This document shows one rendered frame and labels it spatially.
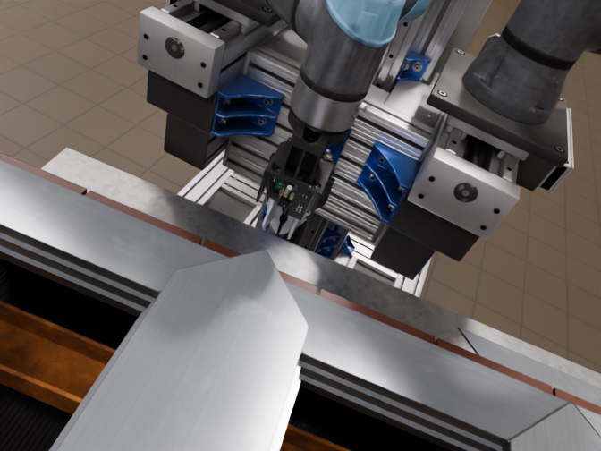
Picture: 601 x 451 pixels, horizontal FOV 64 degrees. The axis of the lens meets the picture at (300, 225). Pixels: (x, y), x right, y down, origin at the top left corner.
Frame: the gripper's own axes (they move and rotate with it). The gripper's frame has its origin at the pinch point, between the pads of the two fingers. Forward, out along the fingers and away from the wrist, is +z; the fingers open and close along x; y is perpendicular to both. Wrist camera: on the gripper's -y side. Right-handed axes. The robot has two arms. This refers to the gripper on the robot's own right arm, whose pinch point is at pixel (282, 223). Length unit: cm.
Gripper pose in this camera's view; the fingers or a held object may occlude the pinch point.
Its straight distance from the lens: 69.4
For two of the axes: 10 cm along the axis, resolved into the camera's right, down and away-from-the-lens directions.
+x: 9.2, 3.9, -0.1
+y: -2.8, 6.3, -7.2
